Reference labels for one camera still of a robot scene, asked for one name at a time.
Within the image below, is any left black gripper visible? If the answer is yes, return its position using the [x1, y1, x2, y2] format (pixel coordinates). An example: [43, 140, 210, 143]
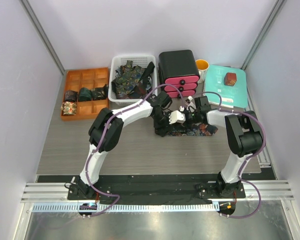
[151, 111, 175, 137]

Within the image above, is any navy floral silk tie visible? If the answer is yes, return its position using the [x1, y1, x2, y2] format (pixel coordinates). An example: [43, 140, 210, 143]
[165, 123, 218, 137]

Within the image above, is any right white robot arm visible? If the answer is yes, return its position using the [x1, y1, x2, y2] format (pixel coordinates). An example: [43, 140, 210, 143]
[182, 96, 266, 198]

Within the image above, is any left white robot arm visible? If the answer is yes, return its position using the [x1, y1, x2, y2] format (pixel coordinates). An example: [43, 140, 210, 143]
[75, 92, 172, 200]

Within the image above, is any teal book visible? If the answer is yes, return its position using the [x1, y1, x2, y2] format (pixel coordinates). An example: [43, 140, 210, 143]
[203, 65, 248, 109]

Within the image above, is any dark red patterned tie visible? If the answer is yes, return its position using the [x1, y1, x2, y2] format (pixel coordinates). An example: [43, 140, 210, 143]
[130, 83, 149, 99]

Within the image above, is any red brown small box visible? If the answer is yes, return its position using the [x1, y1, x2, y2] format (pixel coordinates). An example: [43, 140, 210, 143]
[223, 72, 237, 87]

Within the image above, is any black pink drawer organizer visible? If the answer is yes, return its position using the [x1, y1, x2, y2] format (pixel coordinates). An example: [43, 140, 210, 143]
[158, 49, 200, 98]

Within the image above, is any white mug yellow inside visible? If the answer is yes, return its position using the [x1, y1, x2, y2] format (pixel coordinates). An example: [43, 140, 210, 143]
[195, 59, 210, 84]

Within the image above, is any black tie in basket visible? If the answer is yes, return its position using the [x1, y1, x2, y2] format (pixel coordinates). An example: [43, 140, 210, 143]
[140, 61, 155, 84]

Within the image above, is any green paisley tie in basket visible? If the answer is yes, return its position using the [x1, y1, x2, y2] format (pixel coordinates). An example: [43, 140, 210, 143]
[111, 60, 145, 99]

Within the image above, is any white plastic mesh basket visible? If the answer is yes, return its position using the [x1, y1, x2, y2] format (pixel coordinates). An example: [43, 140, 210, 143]
[108, 54, 158, 106]

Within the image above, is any rolled black dotted tie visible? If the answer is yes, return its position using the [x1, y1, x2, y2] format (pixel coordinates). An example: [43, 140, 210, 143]
[90, 84, 109, 101]

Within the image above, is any orange wooden divided tray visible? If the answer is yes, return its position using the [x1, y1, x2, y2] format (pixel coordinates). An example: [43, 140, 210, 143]
[60, 67, 109, 121]

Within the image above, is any rolled dark green tie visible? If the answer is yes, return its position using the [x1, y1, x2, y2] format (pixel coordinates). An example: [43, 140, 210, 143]
[78, 87, 92, 102]

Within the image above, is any rolled cream floral tie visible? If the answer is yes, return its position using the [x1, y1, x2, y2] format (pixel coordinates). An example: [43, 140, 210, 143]
[61, 101, 77, 116]

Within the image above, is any rolled brown patterned tie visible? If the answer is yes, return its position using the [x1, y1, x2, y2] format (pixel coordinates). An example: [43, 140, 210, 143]
[64, 90, 78, 103]

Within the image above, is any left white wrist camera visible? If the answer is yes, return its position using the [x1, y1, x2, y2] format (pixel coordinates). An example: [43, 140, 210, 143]
[168, 110, 186, 125]

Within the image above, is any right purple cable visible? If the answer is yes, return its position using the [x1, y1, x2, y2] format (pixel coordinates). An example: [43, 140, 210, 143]
[202, 92, 267, 218]

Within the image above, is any purple cable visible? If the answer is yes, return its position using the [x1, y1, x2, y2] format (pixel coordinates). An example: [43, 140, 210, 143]
[202, 92, 267, 218]
[63, 83, 185, 218]

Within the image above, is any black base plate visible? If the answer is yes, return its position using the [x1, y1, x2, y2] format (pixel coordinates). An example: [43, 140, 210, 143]
[64, 174, 246, 206]

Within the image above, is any white slotted cable duct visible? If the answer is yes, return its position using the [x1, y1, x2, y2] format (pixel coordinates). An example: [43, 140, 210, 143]
[32, 202, 220, 213]

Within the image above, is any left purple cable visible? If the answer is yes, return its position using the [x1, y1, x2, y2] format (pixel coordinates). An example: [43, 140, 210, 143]
[63, 83, 185, 218]

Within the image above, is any aluminium frame rail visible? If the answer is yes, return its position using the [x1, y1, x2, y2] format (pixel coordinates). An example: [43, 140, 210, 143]
[21, 180, 295, 203]

